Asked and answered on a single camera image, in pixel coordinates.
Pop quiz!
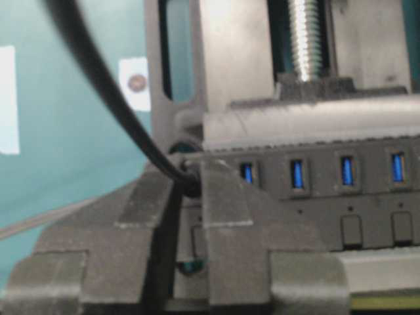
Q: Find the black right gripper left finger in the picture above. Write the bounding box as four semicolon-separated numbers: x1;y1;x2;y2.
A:
3;170;174;314

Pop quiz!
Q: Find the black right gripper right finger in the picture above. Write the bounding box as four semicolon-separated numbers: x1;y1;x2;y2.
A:
200;162;350;314

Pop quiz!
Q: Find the black USB cable with plug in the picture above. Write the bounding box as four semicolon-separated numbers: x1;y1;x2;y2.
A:
41;0;203;200

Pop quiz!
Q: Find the black multi-port USB hub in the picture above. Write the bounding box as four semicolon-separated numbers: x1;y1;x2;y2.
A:
173;136;420;296

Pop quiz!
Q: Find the blue tape strip bottom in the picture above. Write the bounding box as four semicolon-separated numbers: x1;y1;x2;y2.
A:
1;45;20;155

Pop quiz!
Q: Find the white sticker with red dot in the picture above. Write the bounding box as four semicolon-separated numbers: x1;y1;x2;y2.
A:
118;56;151;112

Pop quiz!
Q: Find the black bench vise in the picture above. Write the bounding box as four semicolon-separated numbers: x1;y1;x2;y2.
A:
144;1;419;314

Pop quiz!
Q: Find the silver vise screw with crank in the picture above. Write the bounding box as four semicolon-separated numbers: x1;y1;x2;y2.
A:
287;0;322;82

